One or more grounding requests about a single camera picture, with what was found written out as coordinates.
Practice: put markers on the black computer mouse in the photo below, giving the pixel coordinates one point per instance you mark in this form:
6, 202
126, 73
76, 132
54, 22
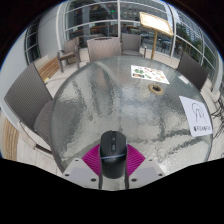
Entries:
113, 153

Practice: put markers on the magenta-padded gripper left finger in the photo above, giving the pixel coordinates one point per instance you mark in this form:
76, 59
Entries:
78, 170

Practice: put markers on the small clear plastic card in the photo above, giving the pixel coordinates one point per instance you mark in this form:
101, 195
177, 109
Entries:
183, 79

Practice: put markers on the gold menu stand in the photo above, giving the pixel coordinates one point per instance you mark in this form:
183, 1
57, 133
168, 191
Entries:
156, 23

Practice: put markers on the colourful picture menu card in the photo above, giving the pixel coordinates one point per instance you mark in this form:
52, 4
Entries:
150, 74

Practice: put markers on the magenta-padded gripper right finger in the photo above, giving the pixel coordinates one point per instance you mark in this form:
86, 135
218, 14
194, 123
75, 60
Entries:
148, 170

